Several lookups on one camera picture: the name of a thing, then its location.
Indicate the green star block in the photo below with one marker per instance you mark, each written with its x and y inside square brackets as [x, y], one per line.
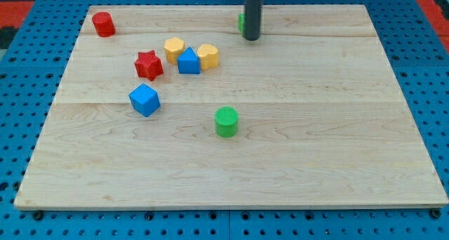
[241, 23]

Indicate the yellow heart block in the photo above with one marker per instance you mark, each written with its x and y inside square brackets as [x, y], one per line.
[208, 55]

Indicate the red star block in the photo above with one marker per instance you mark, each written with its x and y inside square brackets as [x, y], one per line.
[148, 65]

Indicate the green cylinder block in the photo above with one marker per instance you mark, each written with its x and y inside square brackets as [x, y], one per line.
[226, 121]

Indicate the light wooden board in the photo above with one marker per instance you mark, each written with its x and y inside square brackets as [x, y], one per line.
[323, 123]

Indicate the blue triangle block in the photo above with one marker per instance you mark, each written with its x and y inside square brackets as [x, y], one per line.
[188, 62]

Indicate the blue cube block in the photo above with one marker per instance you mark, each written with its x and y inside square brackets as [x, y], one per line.
[144, 100]

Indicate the yellow hexagon block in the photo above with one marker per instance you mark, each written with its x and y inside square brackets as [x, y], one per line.
[173, 48]

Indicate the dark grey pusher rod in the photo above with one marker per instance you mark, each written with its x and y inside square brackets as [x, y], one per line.
[252, 19]

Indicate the red cylinder block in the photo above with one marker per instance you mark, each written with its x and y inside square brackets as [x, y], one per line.
[103, 24]

